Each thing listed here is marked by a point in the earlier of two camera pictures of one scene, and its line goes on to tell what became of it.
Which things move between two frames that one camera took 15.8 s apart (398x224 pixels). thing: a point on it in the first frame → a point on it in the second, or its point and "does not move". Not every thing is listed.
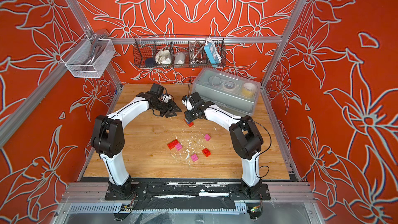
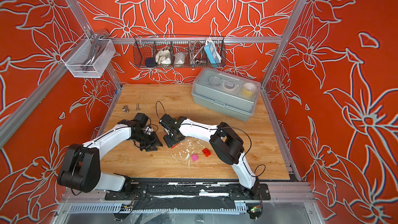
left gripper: [172, 104] → [154, 142]
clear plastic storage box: [236, 93] does not move
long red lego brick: [172, 144] does not move
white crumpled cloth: [163, 56] does not move
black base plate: [138, 191] does not move
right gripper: [187, 113] → [169, 142]
